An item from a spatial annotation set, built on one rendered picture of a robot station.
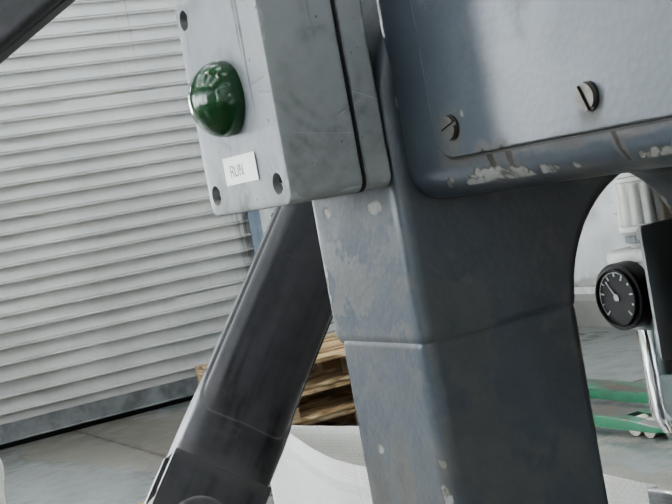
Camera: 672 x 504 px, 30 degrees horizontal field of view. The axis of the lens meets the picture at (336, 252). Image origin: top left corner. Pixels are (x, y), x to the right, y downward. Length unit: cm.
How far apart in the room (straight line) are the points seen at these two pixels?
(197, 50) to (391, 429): 17
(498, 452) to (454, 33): 17
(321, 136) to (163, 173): 803
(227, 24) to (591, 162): 16
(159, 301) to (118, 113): 127
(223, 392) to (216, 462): 4
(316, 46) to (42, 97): 784
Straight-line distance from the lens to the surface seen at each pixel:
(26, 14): 139
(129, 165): 841
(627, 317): 69
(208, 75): 49
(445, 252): 49
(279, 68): 47
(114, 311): 834
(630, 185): 70
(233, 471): 70
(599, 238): 842
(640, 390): 586
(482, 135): 44
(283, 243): 73
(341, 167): 47
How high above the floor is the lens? 124
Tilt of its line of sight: 3 degrees down
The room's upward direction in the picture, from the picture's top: 10 degrees counter-clockwise
